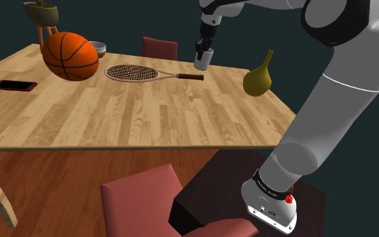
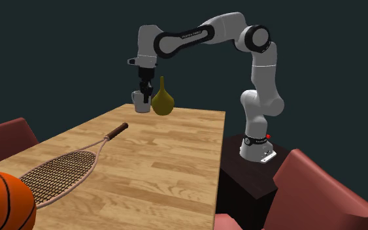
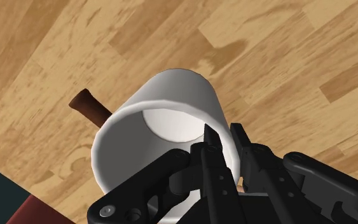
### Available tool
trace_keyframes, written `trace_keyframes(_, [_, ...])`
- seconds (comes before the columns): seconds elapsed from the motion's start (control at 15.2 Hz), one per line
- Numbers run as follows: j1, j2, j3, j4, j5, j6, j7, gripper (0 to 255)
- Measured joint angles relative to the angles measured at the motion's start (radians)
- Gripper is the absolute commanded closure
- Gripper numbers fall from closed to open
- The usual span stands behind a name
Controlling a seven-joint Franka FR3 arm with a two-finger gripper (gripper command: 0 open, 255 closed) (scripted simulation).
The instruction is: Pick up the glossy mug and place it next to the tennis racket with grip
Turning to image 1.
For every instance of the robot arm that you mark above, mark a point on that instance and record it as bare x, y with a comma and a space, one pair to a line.
327, 108

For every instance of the red chair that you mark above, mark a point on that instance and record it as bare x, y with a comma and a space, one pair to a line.
159, 49
143, 203

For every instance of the grey cup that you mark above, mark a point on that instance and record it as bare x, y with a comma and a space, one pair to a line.
205, 62

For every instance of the olive yellow gourd vase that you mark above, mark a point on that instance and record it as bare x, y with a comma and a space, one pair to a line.
257, 82

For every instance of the red-edged black phone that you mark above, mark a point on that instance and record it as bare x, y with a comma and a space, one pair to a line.
14, 85

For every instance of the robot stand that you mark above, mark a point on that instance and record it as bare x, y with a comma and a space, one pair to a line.
222, 187

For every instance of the wooden table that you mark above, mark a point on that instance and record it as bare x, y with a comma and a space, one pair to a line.
117, 115

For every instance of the grey bowl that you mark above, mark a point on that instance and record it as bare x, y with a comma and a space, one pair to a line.
100, 48

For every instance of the orange basketball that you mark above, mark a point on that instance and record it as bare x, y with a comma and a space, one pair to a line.
69, 55

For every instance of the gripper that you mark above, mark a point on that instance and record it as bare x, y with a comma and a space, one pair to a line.
208, 31

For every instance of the orange stand with olive plant pot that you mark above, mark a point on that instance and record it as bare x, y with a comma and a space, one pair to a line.
41, 14

